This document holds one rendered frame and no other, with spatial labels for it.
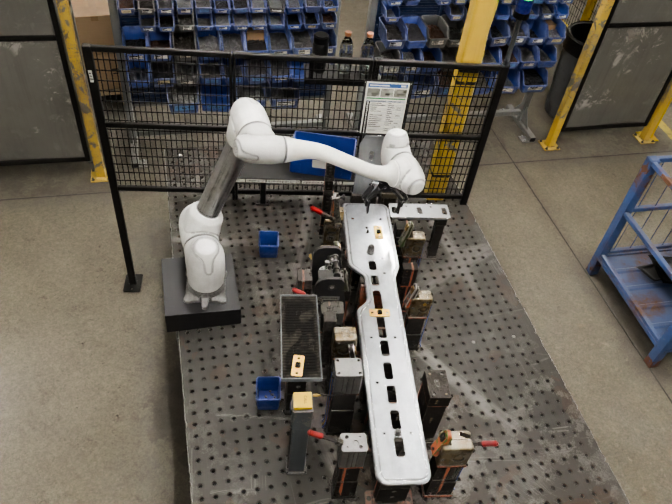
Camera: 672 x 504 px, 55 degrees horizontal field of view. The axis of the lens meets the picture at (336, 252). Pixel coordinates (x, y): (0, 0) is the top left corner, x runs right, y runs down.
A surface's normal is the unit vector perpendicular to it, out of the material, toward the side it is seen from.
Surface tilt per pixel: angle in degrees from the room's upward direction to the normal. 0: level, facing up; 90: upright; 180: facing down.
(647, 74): 91
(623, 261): 0
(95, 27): 88
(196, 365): 0
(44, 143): 89
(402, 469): 0
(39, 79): 91
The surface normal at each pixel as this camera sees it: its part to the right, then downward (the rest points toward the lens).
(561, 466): 0.09, -0.70
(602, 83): 0.29, 0.71
